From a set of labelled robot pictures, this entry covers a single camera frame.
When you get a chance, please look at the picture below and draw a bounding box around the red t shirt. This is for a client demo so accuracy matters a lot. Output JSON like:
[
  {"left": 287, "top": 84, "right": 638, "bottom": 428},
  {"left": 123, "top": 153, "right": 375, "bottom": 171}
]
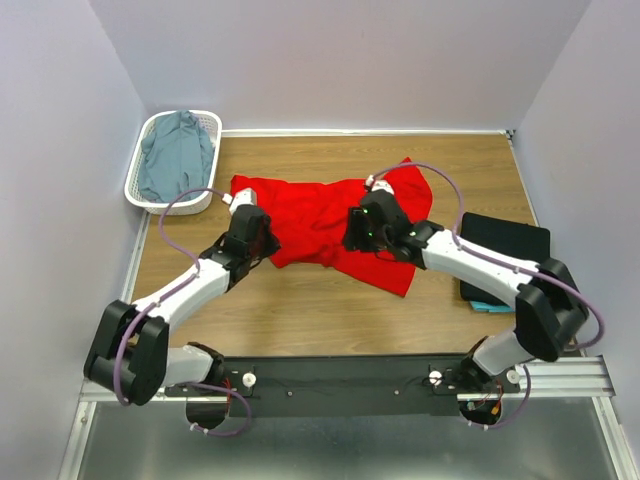
[{"left": 231, "top": 175, "right": 415, "bottom": 297}]

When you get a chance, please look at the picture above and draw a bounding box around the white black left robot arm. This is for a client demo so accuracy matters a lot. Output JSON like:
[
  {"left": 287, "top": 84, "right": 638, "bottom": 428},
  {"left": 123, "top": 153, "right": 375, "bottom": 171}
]
[{"left": 83, "top": 205, "right": 280, "bottom": 405}]

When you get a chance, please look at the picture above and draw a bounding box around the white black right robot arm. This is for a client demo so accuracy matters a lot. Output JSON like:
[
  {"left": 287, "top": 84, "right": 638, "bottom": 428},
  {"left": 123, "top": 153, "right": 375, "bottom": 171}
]
[{"left": 343, "top": 190, "right": 589, "bottom": 392}]

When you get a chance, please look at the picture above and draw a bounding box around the white plastic laundry basket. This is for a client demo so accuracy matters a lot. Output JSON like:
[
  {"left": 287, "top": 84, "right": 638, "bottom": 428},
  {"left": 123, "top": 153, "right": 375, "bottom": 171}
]
[{"left": 124, "top": 110, "right": 222, "bottom": 215}]

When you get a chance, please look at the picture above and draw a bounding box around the white table edge strip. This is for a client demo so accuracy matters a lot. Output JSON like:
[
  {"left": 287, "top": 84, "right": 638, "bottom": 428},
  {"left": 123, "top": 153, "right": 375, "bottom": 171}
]
[{"left": 222, "top": 128, "right": 514, "bottom": 138}]

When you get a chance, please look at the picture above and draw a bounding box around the grey-blue t shirt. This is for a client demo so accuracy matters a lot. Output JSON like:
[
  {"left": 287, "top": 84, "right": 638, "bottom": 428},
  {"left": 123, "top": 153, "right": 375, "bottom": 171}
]
[{"left": 138, "top": 110, "right": 215, "bottom": 203}]

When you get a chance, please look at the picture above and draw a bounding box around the folded teal t shirt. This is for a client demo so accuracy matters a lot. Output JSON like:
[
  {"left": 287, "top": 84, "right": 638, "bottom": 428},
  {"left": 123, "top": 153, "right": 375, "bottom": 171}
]
[{"left": 469, "top": 301, "right": 514, "bottom": 314}]

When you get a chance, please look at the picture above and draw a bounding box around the folded black t shirt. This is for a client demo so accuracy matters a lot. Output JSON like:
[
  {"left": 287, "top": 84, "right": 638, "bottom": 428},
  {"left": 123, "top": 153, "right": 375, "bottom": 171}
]
[{"left": 459, "top": 212, "right": 552, "bottom": 307}]

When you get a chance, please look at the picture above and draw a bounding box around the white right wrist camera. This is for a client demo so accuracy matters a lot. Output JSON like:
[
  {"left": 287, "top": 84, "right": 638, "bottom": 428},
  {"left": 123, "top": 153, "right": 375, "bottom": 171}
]
[{"left": 365, "top": 180, "right": 395, "bottom": 196}]

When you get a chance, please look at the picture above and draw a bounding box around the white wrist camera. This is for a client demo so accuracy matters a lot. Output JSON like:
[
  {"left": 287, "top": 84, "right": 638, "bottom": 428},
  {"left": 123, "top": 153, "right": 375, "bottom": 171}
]
[
  {"left": 230, "top": 188, "right": 258, "bottom": 207},
  {"left": 365, "top": 180, "right": 395, "bottom": 196}
]

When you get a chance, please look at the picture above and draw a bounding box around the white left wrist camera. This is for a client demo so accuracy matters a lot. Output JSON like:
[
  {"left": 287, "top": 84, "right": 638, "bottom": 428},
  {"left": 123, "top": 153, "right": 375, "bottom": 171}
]
[{"left": 230, "top": 188, "right": 258, "bottom": 207}]

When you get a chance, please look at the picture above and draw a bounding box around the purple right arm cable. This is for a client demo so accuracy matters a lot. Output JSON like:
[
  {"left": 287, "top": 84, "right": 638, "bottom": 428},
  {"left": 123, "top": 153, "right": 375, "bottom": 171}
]
[{"left": 367, "top": 161, "right": 605, "bottom": 431}]

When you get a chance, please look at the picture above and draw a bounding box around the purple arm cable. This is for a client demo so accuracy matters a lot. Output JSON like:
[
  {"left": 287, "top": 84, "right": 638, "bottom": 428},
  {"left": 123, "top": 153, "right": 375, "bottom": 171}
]
[
  {"left": 114, "top": 187, "right": 251, "bottom": 437},
  {"left": 367, "top": 161, "right": 605, "bottom": 431}
]

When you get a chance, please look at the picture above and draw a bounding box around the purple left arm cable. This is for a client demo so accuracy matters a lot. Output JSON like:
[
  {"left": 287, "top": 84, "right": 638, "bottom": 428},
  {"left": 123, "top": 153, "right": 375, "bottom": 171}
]
[{"left": 114, "top": 187, "right": 251, "bottom": 437}]

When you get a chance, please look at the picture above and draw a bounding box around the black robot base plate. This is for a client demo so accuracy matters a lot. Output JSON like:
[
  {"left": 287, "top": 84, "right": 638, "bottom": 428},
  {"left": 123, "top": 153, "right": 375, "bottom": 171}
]
[{"left": 164, "top": 353, "right": 521, "bottom": 419}]

